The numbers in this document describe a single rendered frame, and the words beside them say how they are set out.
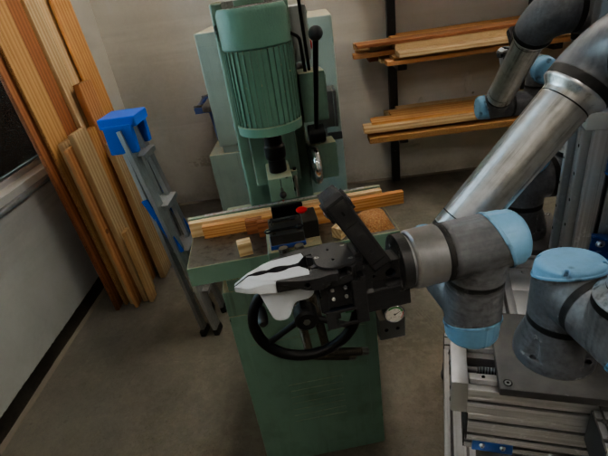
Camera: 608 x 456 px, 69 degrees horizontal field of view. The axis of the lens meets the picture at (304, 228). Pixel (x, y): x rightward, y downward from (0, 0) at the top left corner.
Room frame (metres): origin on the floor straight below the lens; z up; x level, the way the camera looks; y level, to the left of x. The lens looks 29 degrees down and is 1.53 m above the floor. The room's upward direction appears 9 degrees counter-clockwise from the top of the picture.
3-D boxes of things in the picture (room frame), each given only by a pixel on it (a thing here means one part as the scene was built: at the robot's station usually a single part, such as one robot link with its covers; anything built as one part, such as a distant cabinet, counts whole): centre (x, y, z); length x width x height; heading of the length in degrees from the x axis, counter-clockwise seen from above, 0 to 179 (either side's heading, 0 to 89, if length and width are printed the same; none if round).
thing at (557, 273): (0.62, -0.46, 0.98); 0.13 x 0.12 x 0.14; 7
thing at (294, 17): (1.53, -0.07, 1.40); 0.10 x 0.06 x 0.16; 3
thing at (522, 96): (1.35, -0.76, 1.12); 0.11 x 0.08 x 0.11; 85
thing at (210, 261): (1.10, 0.04, 0.87); 0.61 x 0.30 x 0.06; 93
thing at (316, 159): (1.34, -0.07, 1.02); 0.12 x 0.03 x 0.12; 3
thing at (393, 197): (1.21, -0.01, 0.92); 0.62 x 0.02 x 0.04; 93
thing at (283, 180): (1.23, 0.05, 1.03); 0.14 x 0.07 x 0.09; 3
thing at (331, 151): (1.40, -0.10, 1.02); 0.09 x 0.07 x 0.12; 93
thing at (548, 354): (0.63, -0.46, 0.87); 0.15 x 0.15 x 0.10
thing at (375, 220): (1.13, -0.21, 0.91); 0.12 x 0.09 x 0.03; 3
